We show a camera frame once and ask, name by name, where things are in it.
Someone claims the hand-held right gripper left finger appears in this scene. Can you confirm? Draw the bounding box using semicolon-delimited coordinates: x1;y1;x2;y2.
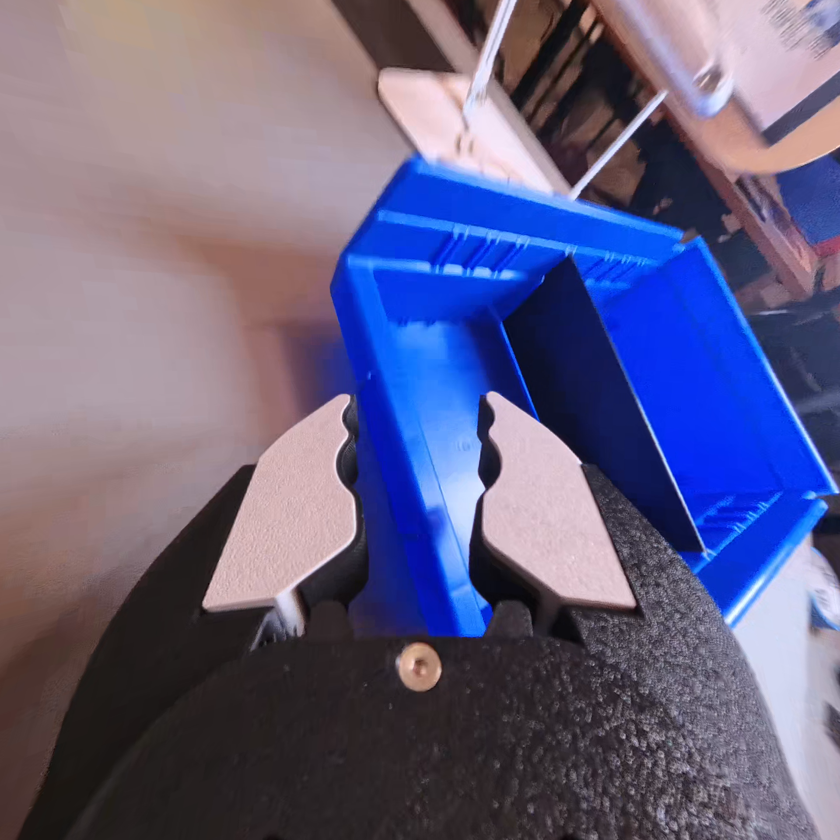
202;394;370;636

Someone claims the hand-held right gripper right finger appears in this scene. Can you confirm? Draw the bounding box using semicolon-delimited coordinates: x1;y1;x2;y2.
467;391;639;636

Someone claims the blue plastic bin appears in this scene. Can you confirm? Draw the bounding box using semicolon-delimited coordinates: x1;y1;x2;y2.
330;156;840;639

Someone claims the black bin divider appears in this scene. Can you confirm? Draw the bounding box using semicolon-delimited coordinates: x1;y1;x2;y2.
504;255;708;553

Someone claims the wooden poster board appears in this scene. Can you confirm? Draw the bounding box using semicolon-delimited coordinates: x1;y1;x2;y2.
591;0;840;175

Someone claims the white stand with base plate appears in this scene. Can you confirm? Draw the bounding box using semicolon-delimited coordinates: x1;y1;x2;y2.
377;0;572;194

